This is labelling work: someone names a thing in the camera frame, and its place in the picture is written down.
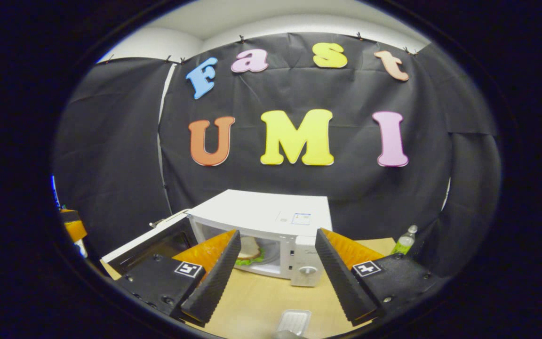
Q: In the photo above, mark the black backdrop cloth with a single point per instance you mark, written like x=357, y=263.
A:
x=346, y=94

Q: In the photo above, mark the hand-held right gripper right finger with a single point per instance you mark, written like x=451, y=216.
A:
x=341, y=282

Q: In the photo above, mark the bread and lettuce sandwich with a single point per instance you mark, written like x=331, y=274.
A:
x=251, y=247

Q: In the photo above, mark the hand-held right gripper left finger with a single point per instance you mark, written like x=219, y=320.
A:
x=219, y=282

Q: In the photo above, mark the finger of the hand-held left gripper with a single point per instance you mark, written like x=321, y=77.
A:
x=74, y=228

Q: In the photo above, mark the white microwave oven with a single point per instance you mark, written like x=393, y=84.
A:
x=261, y=209

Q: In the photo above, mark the green drink bottle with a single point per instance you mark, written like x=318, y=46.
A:
x=405, y=242

